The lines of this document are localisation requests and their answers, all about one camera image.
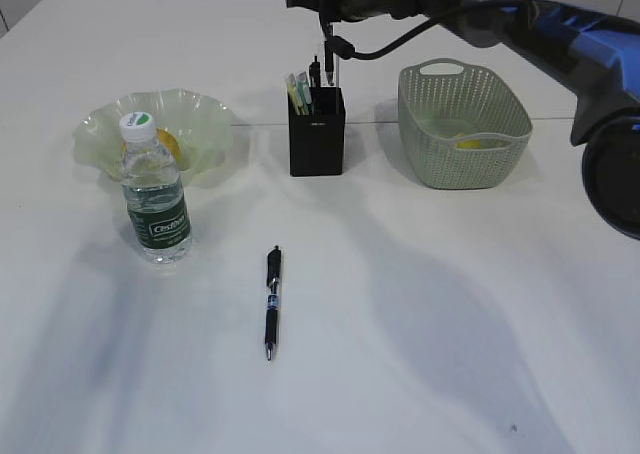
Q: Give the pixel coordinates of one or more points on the black pen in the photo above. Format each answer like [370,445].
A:
[329,68]
[273,281]
[315,73]

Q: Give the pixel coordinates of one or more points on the clear plastic ruler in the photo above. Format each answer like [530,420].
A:
[336,71]

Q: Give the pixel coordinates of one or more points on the green utility knife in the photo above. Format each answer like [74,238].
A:
[302,83]

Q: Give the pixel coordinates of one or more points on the yellow utility knife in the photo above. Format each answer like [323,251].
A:
[297,104]

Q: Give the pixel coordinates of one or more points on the yellow pear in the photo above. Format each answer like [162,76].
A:
[170,144]

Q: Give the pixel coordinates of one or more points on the clear water bottle green label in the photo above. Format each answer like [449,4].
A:
[153,191]

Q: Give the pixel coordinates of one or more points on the black blue right robot arm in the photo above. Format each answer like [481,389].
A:
[592,54]

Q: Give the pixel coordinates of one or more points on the black square pen holder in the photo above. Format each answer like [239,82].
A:
[317,141]

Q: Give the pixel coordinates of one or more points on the pale green woven basket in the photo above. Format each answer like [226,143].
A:
[440,98]

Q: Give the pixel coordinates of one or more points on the pale green wavy plate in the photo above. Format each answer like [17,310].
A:
[200,125]

